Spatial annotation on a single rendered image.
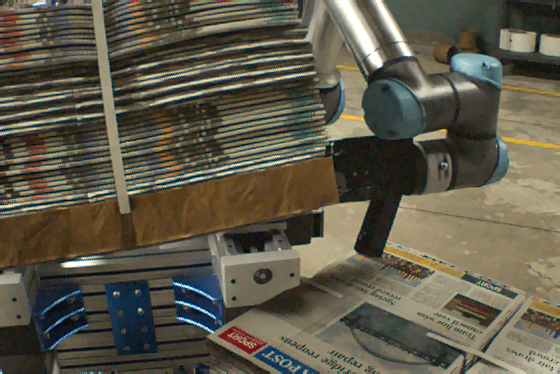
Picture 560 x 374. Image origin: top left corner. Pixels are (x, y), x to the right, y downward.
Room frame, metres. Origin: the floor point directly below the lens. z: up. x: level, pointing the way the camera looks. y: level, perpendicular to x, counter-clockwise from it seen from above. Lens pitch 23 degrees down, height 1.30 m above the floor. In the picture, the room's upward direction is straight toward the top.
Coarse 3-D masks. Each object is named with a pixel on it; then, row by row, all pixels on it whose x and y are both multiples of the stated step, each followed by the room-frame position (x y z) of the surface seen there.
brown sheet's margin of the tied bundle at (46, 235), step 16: (64, 208) 0.45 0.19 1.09; (80, 208) 0.46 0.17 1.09; (0, 224) 0.44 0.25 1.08; (16, 224) 0.44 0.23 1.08; (32, 224) 0.44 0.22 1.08; (48, 224) 0.45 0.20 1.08; (64, 224) 0.45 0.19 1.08; (80, 224) 0.45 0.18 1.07; (0, 240) 0.43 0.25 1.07; (16, 240) 0.43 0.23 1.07; (32, 240) 0.44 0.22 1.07; (48, 240) 0.44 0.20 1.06; (64, 240) 0.44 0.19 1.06; (80, 240) 0.45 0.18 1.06; (0, 256) 0.43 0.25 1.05; (16, 256) 0.43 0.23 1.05; (32, 256) 0.43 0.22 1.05; (48, 256) 0.44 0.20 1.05; (64, 256) 0.44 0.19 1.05
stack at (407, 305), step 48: (336, 288) 0.74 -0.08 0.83; (384, 288) 0.74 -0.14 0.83; (432, 288) 0.73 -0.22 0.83; (480, 288) 0.73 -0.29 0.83; (240, 336) 0.63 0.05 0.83; (288, 336) 0.63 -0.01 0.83; (336, 336) 0.63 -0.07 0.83; (384, 336) 0.62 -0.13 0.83; (432, 336) 0.62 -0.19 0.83; (480, 336) 0.61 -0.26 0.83; (528, 336) 0.61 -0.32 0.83
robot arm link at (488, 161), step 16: (448, 144) 0.78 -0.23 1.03; (464, 144) 0.77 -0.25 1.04; (480, 144) 0.77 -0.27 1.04; (496, 144) 0.80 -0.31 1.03; (464, 160) 0.76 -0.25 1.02; (480, 160) 0.77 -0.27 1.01; (496, 160) 0.78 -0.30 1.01; (464, 176) 0.76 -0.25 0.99; (480, 176) 0.77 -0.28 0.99; (496, 176) 0.78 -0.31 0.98
